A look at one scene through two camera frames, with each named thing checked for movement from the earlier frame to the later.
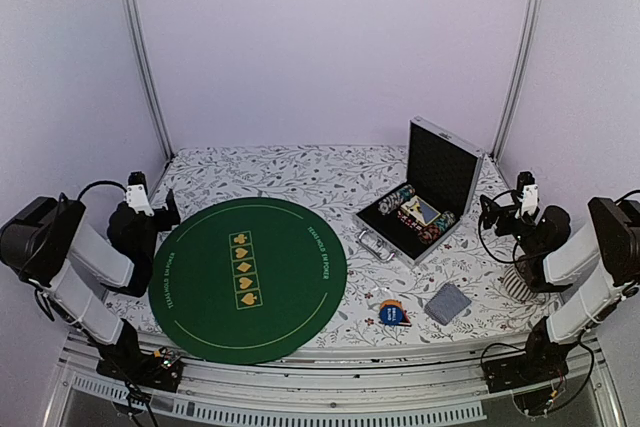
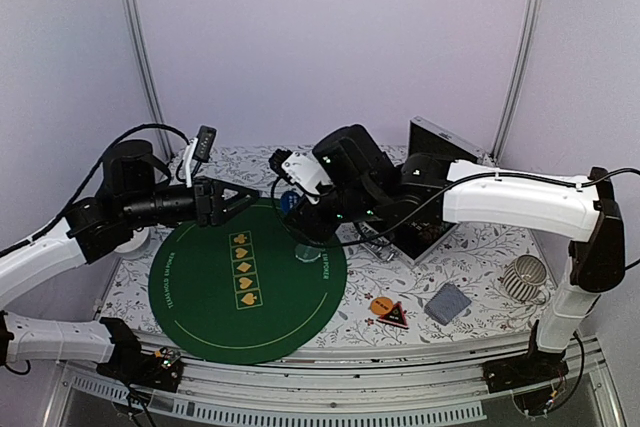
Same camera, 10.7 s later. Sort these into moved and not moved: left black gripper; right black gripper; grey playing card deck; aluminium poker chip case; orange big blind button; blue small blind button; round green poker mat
Moved: blue small blind button; right black gripper; orange big blind button; left black gripper
Not moved: round green poker mat; grey playing card deck; aluminium poker chip case
